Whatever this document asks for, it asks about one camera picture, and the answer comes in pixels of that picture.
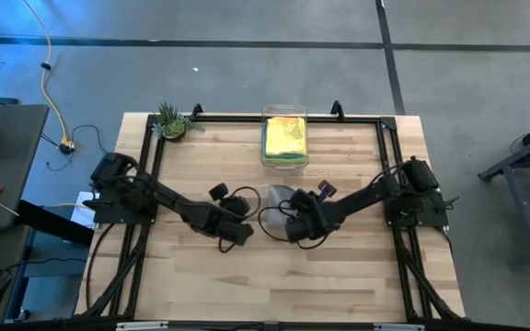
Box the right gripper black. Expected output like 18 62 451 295
284 179 339 245

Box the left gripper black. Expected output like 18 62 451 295
194 182 256 247

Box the grey microfiber towel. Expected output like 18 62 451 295
264 183 299 243

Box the green microfiber towel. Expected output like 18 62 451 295
259 154 310 167

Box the yellow microfiber towel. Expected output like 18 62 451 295
264 116 307 157

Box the clear plastic bin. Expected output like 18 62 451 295
259 104 311 177

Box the potted succulent plant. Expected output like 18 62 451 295
152 101 204 143

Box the black diagonal beam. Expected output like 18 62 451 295
16 200 96 247

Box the dark blue metal cart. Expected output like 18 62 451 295
478 113 530 270

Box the dark grey desk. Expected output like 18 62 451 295
0 104 50 231

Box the light grey desk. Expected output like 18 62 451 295
0 224 36 325

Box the black left camera cable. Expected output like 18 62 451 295
217 185 262 254

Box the black camera cable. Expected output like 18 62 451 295
257 197 335 251
217 185 262 254

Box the black right camera cable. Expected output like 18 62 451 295
257 197 335 251

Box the silver metal bracket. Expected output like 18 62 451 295
116 321 170 331
374 323 427 331

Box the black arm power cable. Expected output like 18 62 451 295
84 223 115 314

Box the thin black floor cable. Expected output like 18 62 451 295
39 122 109 172

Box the yellow power cable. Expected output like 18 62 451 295
21 0 75 155

